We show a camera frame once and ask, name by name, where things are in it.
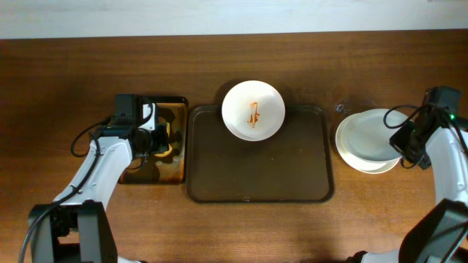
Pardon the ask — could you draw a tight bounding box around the green and yellow sponge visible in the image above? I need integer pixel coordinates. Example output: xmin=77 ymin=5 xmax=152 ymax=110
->
xmin=151 ymin=123 xmax=170 ymax=155

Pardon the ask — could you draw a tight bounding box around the white plate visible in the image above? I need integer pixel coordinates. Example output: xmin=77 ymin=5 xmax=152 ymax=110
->
xmin=222 ymin=80 xmax=286 ymax=142
xmin=342 ymin=109 xmax=407 ymax=162
xmin=335 ymin=114 xmax=401 ymax=174

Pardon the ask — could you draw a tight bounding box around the white plate top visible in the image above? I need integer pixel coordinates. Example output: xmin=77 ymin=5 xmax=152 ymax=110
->
xmin=222 ymin=80 xmax=286 ymax=142

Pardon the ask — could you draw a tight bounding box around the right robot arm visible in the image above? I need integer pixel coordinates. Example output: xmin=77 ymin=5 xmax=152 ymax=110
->
xmin=347 ymin=86 xmax=467 ymax=263

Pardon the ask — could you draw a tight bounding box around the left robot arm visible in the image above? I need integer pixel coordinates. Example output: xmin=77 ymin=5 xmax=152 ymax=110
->
xmin=18 ymin=94 xmax=169 ymax=262

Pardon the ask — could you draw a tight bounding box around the small black sponge tray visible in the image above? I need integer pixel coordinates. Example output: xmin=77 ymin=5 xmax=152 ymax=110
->
xmin=118 ymin=96 xmax=189 ymax=185

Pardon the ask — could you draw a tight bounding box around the large brown serving tray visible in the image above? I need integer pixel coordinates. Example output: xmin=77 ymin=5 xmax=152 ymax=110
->
xmin=186 ymin=105 xmax=335 ymax=203

